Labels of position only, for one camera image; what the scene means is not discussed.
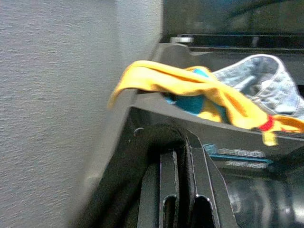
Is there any teal garment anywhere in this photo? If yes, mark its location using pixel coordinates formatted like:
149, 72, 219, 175
163, 67, 227, 120

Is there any light blue denim garment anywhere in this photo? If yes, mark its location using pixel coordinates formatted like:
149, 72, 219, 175
210, 54, 304, 117

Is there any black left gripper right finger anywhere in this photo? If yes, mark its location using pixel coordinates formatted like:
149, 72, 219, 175
184, 129, 238, 228

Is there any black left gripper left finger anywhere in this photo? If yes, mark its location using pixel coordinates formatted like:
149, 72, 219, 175
136, 124, 190, 228

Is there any yellow garment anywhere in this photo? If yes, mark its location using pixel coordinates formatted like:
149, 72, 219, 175
107, 60, 304, 147

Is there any dark grey washing machine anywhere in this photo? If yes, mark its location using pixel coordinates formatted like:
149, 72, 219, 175
76, 0, 304, 228

